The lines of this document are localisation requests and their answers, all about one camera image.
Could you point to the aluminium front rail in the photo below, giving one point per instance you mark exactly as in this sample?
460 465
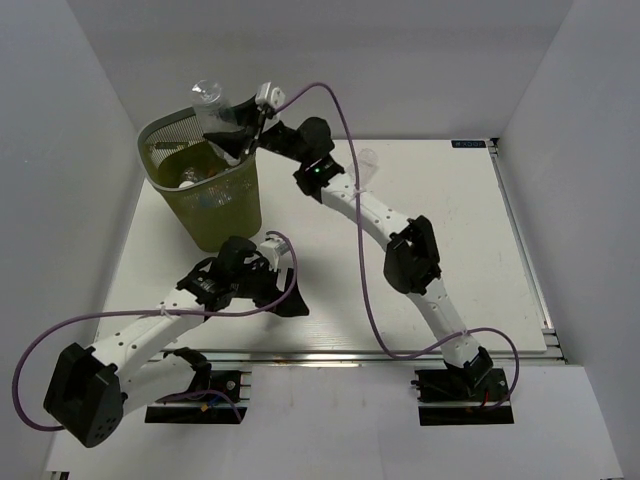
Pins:
325 356

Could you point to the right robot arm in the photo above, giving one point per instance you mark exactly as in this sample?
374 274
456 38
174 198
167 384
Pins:
412 260

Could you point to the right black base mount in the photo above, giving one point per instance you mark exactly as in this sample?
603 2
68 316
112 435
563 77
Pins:
444 400

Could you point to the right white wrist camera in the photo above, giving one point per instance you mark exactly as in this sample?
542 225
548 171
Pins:
269 99

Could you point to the blue label sticker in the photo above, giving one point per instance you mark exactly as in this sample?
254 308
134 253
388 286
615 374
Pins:
468 144

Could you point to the olive green mesh bin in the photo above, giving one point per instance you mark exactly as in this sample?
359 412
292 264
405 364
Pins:
226 204

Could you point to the clear bottle blue cap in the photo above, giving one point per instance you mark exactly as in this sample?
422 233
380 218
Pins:
212 108
367 166

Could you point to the clear crushed bottle front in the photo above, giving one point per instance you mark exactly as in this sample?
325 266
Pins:
192 174

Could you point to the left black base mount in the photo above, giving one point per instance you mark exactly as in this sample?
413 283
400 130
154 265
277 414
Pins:
214 395

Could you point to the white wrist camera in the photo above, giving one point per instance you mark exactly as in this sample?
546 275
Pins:
273 248
269 99

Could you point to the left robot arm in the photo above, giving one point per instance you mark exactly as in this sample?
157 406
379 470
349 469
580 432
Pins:
93 388

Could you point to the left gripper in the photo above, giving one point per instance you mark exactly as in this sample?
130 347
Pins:
292 305

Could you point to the clear bottle blue cap back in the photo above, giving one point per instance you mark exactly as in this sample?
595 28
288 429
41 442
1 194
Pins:
367 166

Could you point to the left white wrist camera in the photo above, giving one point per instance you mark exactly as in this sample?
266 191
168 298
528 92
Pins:
273 248

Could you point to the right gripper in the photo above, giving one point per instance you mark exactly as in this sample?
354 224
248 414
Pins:
246 113

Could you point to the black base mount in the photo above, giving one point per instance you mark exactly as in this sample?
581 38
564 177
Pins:
444 400
214 395

